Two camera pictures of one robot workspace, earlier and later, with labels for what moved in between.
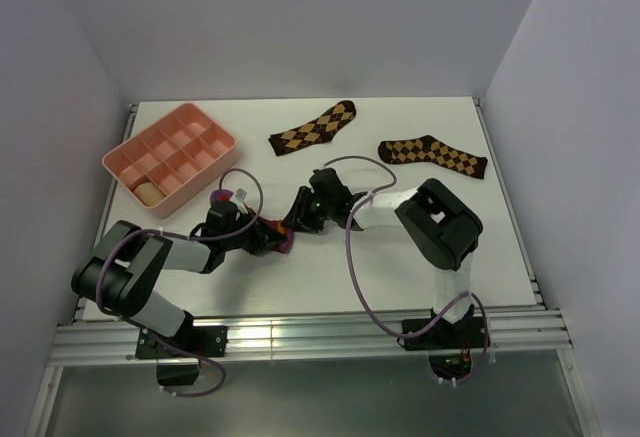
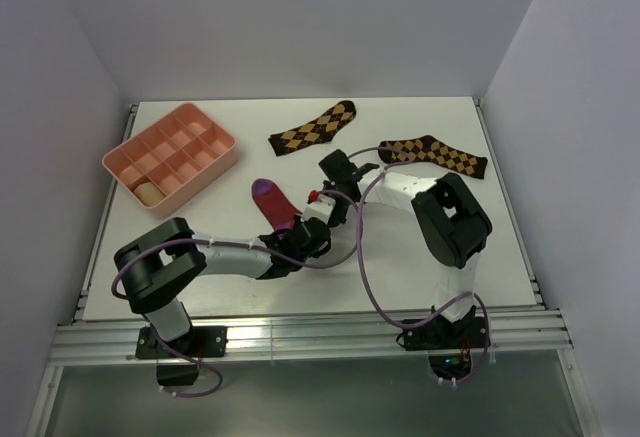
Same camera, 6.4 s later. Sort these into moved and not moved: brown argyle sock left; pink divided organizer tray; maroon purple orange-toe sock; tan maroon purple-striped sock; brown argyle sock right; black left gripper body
Moved: maroon purple orange-toe sock; black left gripper body
Not moved: pink divided organizer tray; tan maroon purple-striped sock; brown argyle sock right; brown argyle sock left
